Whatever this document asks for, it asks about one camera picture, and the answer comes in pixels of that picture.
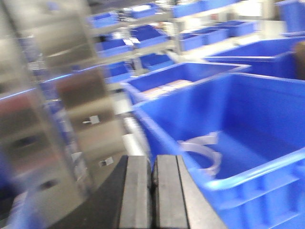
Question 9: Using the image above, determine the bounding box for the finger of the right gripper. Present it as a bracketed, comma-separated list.
[152, 155, 227, 229]

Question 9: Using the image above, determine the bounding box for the large white pipe clamp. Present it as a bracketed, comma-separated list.
[177, 132, 222, 177]

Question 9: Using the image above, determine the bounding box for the large blue bin on shelf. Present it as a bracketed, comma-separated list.
[133, 73, 305, 229]

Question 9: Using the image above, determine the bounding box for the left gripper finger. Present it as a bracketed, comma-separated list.
[51, 156, 152, 229]

